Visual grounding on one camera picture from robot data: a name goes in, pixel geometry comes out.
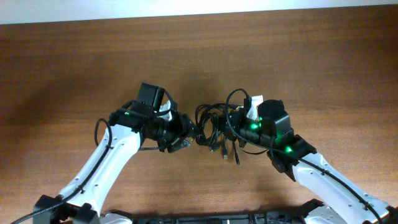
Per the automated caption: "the thick black HDMI cable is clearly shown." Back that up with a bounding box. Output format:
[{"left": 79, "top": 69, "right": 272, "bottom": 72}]
[{"left": 194, "top": 103, "right": 233, "bottom": 153}]

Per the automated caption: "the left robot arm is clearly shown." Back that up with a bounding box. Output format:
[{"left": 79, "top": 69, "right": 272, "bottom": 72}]
[{"left": 33, "top": 83, "right": 197, "bottom": 223}]

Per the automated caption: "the right camera cable black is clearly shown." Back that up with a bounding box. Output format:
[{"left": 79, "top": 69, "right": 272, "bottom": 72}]
[{"left": 224, "top": 88, "right": 385, "bottom": 224}]

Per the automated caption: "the camera cable black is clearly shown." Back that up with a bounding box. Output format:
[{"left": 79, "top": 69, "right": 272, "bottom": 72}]
[
  {"left": 224, "top": 88, "right": 385, "bottom": 224},
  {"left": 11, "top": 118, "right": 113, "bottom": 224}
]

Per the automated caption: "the left camera cable black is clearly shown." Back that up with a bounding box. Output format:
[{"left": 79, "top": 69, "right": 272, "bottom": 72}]
[{"left": 11, "top": 118, "right": 113, "bottom": 224}]

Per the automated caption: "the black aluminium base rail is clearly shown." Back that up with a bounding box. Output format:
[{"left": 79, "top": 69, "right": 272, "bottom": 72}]
[{"left": 99, "top": 198, "right": 340, "bottom": 224}]

